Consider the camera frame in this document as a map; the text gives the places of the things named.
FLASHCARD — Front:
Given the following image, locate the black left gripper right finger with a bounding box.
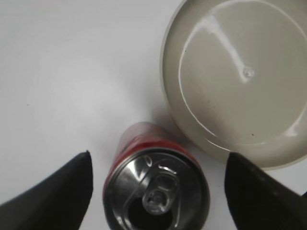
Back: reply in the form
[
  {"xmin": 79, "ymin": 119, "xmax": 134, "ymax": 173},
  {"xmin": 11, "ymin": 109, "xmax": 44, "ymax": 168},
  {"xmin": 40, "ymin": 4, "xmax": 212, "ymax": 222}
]
[{"xmin": 224, "ymin": 152, "xmax": 307, "ymax": 230}]

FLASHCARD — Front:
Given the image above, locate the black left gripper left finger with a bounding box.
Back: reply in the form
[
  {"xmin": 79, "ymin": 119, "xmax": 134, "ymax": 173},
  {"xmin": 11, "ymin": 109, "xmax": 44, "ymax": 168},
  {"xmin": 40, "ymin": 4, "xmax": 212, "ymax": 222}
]
[{"xmin": 0, "ymin": 151, "xmax": 93, "ymax": 230}]

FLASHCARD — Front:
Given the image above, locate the red cola can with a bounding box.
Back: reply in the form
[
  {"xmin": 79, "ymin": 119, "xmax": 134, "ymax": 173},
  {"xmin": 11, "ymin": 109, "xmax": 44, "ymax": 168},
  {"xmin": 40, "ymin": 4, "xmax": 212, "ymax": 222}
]
[{"xmin": 103, "ymin": 122, "xmax": 210, "ymax": 230}]

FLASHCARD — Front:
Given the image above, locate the beige round plate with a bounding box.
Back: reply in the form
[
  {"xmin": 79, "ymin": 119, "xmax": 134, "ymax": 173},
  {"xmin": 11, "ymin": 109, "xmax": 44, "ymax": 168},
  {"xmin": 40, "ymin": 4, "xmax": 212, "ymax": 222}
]
[{"xmin": 160, "ymin": 0, "xmax": 307, "ymax": 169}]

